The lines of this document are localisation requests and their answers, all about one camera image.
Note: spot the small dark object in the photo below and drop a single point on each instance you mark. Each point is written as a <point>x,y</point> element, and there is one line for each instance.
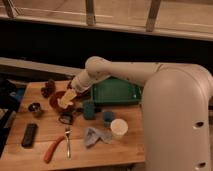
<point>66,119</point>

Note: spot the green plastic tray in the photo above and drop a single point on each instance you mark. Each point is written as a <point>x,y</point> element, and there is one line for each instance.
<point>113,91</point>

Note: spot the small metal cup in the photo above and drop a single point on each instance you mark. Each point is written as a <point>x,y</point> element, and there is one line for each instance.
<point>35,109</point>

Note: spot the black remote control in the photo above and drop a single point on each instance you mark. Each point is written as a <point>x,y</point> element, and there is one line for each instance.
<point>29,135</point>

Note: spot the blue cup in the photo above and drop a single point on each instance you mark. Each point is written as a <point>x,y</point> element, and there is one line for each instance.
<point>108,117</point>

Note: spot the blue grey cloth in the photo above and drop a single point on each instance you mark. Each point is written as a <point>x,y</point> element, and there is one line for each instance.
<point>92,135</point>

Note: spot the silver fork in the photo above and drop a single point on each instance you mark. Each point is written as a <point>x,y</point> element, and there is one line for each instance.
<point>67,135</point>

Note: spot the pale yellow banana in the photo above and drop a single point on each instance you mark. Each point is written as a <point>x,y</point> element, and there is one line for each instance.
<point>64,105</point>

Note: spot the orange handled tool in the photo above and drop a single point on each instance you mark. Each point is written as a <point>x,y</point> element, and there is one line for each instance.
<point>49,153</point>

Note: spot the teal sponge block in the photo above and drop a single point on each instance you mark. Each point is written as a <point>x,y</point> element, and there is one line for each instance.
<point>88,110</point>

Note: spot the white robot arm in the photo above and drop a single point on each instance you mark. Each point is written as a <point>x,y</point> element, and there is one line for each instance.
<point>175,102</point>

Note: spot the white cup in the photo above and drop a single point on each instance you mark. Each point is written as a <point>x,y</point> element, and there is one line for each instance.
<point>119,128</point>

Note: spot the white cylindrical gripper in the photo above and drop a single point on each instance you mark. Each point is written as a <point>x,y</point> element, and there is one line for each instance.
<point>80,83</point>

